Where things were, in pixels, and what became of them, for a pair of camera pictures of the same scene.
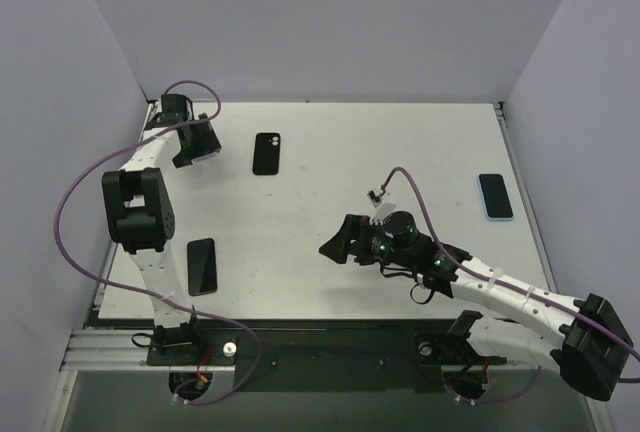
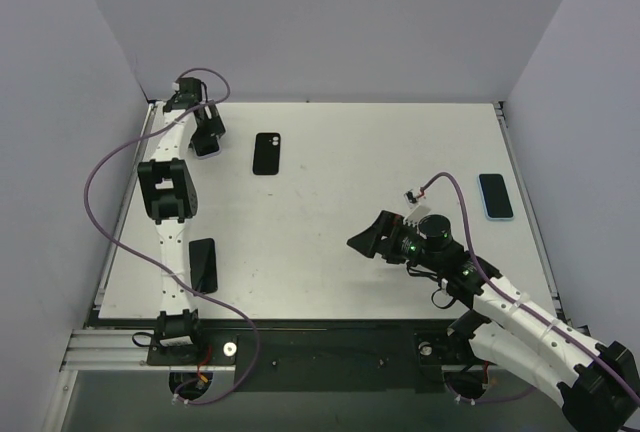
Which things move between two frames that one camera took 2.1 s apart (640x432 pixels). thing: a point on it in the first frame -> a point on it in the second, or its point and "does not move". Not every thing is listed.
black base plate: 283,355 does not move
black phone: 202,267 does not move
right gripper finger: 337,247 -> 368,240
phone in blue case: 495,197 does not move
